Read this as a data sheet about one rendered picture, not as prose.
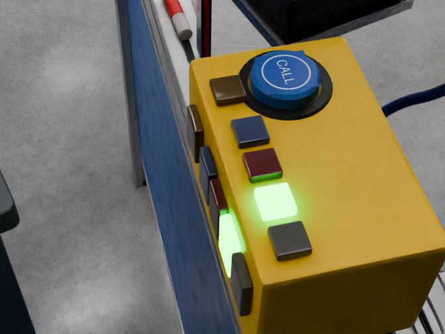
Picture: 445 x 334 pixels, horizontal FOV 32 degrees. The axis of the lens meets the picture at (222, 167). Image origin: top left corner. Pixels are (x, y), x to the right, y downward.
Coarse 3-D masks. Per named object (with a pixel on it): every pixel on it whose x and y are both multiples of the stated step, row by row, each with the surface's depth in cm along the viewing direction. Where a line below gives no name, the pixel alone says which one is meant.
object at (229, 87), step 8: (216, 80) 44; (224, 80) 44; (232, 80) 44; (240, 80) 44; (216, 88) 43; (224, 88) 43; (232, 88) 43; (240, 88) 43; (216, 96) 43; (224, 96) 43; (232, 96) 43; (240, 96) 43; (216, 104) 43; (224, 104) 43
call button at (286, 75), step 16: (256, 64) 44; (272, 64) 44; (288, 64) 44; (304, 64) 44; (256, 80) 43; (272, 80) 43; (288, 80) 43; (304, 80) 43; (320, 80) 43; (256, 96) 43; (272, 96) 43; (288, 96) 42; (304, 96) 43
